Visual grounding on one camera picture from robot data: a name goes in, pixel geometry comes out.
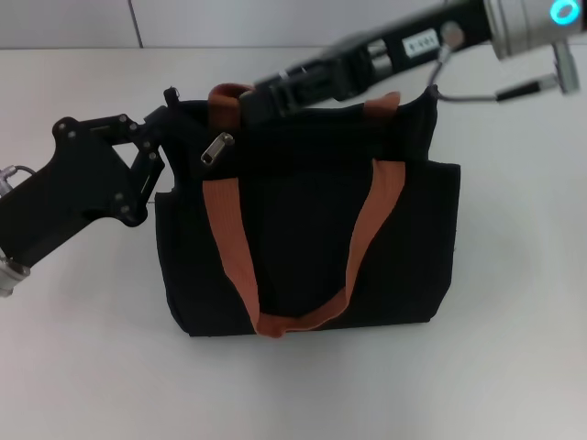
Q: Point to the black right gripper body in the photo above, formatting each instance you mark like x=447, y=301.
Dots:
x=390, y=55

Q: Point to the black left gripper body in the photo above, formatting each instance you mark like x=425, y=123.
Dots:
x=64, y=188

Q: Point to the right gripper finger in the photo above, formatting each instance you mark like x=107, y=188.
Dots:
x=261, y=107
x=302, y=75

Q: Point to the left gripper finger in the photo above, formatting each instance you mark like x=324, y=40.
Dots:
x=156, y=126
x=149, y=179

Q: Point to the silver metal zipper pull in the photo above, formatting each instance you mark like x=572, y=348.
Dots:
x=216, y=149

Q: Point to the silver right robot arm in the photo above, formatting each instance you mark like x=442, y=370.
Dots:
x=527, y=23

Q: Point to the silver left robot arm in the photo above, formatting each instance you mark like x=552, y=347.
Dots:
x=11, y=277

